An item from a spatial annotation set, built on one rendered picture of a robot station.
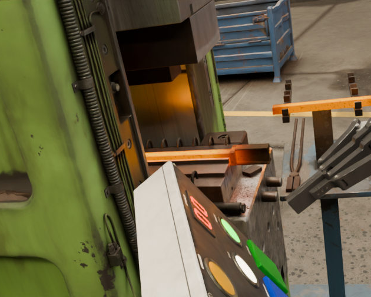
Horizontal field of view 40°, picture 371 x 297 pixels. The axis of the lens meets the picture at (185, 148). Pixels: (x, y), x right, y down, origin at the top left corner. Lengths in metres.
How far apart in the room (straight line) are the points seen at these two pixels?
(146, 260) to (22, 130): 0.37
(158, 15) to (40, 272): 0.59
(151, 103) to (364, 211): 1.62
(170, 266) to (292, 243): 2.07
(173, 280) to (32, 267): 0.62
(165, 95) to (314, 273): 1.26
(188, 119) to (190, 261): 0.97
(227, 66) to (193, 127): 3.69
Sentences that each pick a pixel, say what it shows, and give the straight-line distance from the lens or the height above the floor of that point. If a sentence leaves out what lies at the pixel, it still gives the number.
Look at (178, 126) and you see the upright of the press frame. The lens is 1.52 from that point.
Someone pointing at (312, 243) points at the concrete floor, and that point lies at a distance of 2.62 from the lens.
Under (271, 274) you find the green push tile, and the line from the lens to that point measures 0.81.
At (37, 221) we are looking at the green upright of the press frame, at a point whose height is 1.09.
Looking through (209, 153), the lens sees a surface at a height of 1.01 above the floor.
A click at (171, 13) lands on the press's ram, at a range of 0.99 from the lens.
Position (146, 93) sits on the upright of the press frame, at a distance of 1.52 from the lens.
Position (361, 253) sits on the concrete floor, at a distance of 2.55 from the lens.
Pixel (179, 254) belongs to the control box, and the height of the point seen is 1.19.
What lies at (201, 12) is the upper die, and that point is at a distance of 1.11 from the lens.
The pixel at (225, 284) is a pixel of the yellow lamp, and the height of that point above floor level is 1.16.
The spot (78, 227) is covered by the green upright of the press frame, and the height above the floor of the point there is 1.08.
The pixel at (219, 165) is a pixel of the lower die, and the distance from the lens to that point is 1.23.
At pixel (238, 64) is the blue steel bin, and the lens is 5.14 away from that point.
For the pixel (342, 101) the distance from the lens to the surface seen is 1.56.
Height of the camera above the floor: 1.53
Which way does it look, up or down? 23 degrees down
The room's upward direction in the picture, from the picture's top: 12 degrees counter-clockwise
